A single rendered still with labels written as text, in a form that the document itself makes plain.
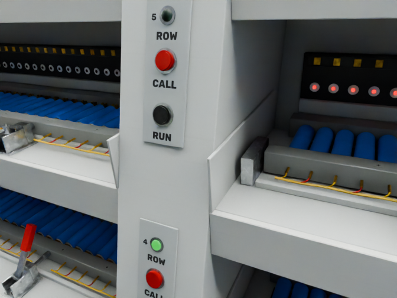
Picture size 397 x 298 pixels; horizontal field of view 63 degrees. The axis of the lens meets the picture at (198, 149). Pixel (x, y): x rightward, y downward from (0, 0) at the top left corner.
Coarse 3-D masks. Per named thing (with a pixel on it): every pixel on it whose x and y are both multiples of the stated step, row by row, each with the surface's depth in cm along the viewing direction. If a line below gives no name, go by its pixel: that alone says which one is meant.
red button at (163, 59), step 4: (160, 52) 26; (164, 52) 25; (168, 52) 25; (156, 56) 26; (160, 56) 26; (164, 56) 25; (168, 56) 25; (172, 56) 25; (156, 60) 26; (160, 60) 26; (164, 60) 26; (168, 60) 25; (172, 60) 25; (156, 64) 26; (160, 64) 26; (164, 64) 26; (168, 64) 25; (172, 64) 26; (160, 68) 26; (164, 68) 26; (168, 68) 26
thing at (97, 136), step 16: (0, 112) 45; (16, 112) 45; (0, 128) 43; (48, 128) 41; (64, 128) 39; (80, 128) 38; (96, 128) 38; (112, 128) 38; (64, 144) 38; (80, 144) 37; (96, 144) 38
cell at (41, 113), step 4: (60, 104) 49; (64, 104) 49; (68, 104) 49; (48, 108) 47; (52, 108) 47; (56, 108) 48; (60, 108) 48; (40, 112) 46; (44, 112) 46; (48, 112) 46
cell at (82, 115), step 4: (92, 108) 46; (96, 108) 46; (100, 108) 47; (80, 112) 45; (84, 112) 45; (88, 112) 45; (92, 112) 46; (72, 116) 43; (76, 116) 44; (80, 116) 44; (84, 116) 44; (68, 120) 43; (72, 120) 43; (76, 120) 43
